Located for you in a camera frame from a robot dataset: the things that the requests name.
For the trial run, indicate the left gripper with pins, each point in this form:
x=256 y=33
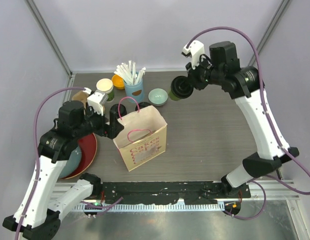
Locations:
x=110 y=130

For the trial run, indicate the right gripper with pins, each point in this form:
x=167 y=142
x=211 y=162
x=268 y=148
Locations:
x=193 y=73

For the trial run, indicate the black cup lid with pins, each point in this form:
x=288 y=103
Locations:
x=142 y=105
x=182 y=83

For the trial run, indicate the pink paper gift bag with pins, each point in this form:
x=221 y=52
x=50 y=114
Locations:
x=143 y=138

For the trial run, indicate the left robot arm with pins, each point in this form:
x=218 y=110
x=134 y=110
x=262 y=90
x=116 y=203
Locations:
x=39 y=218

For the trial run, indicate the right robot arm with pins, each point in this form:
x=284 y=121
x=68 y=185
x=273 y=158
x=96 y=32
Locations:
x=222 y=68

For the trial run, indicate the stack of black lids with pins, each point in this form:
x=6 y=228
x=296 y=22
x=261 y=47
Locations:
x=119 y=109

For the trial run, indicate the red round tray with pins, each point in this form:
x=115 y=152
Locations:
x=88 y=146

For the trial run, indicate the blue straw holder cup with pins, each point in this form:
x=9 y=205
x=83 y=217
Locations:
x=135 y=91

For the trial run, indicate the stack of paper cups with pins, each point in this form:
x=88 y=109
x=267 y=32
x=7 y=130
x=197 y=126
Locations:
x=106 y=85

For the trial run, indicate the cardboard cup carrier tray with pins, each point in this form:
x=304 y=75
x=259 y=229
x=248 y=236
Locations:
x=80 y=96

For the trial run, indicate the orange bowl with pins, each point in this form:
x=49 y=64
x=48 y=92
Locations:
x=118 y=82

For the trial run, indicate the light green ceramic bowl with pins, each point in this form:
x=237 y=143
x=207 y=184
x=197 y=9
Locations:
x=158 y=97

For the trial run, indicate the grey blue plate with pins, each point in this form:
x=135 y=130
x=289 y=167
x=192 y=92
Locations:
x=72 y=163

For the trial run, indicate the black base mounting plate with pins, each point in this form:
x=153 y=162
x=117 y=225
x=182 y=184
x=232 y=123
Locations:
x=166 y=192

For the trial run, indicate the aluminium frame rail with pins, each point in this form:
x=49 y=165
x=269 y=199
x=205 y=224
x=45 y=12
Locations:
x=274 y=191

